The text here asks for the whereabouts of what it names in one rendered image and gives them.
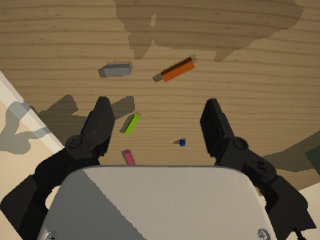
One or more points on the small blue cube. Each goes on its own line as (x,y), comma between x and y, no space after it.
(182,142)

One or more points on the lime green rod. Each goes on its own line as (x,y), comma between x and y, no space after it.
(134,120)

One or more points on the orange rod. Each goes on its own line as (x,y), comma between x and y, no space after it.
(177,69)

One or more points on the pink rod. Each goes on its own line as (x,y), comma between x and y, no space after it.
(129,157)

